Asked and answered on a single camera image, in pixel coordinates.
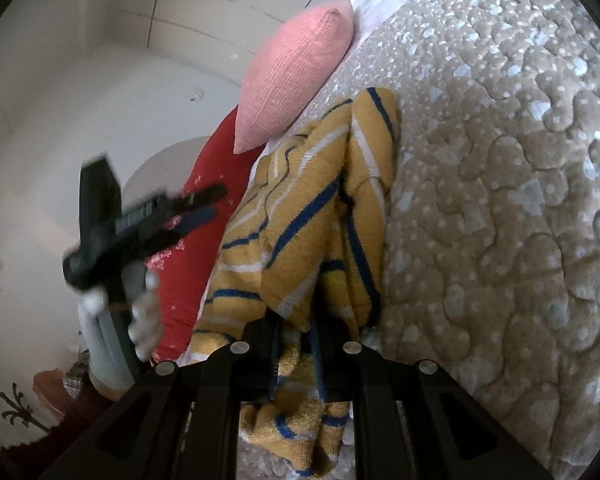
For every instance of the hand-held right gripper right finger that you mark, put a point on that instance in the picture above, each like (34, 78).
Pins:
(330, 355)

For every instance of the glossy white wardrobe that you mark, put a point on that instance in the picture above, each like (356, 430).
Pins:
(220, 5)

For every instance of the yellow striped sweater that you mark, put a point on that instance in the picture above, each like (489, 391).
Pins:
(305, 210)

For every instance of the white tree print cloth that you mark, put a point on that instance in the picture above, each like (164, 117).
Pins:
(15, 407)

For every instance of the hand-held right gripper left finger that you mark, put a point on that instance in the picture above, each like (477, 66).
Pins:
(262, 355)

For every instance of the dark red cloth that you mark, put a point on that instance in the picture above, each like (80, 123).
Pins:
(80, 425)

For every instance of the red floral pillow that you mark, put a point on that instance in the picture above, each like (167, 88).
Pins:
(200, 270)

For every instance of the person's left hand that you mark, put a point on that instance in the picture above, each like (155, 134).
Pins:
(147, 322)

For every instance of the beige arched headboard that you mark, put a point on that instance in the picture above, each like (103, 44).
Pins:
(150, 165)

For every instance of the pink ribbed pillow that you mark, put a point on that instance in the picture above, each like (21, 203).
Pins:
(290, 80)

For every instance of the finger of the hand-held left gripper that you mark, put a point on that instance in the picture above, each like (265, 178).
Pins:
(202, 196)
(197, 218)

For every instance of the grey quilted blanket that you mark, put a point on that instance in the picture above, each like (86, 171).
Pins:
(490, 200)

